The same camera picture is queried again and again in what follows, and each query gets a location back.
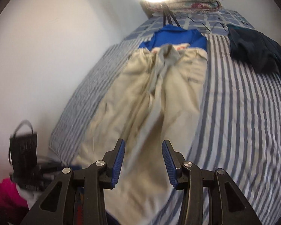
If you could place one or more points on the dark teal garment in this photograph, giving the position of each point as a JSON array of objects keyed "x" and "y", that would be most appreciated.
[{"x": 255, "y": 49}]

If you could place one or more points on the person's left forearm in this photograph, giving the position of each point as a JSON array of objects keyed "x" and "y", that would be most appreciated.
[{"x": 4, "y": 194}]

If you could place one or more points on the beige and blue jacket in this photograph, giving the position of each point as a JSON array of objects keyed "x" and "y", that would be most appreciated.
[{"x": 142, "y": 98}]

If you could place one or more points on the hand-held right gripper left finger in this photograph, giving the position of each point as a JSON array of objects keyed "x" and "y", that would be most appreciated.
[{"x": 117, "y": 166}]

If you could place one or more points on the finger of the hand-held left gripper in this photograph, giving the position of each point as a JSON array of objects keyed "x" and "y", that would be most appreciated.
[{"x": 49, "y": 166}]

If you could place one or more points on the blue striped bed quilt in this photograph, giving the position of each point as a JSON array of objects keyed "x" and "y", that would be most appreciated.
[{"x": 236, "y": 121}]

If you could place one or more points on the person's left hand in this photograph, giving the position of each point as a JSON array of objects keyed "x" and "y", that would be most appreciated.
[{"x": 28, "y": 195}]

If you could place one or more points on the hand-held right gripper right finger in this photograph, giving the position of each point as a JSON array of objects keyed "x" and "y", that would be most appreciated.
[{"x": 168, "y": 164}]

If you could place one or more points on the black tripod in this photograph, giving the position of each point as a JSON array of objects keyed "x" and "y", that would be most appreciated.
[{"x": 165, "y": 16}]

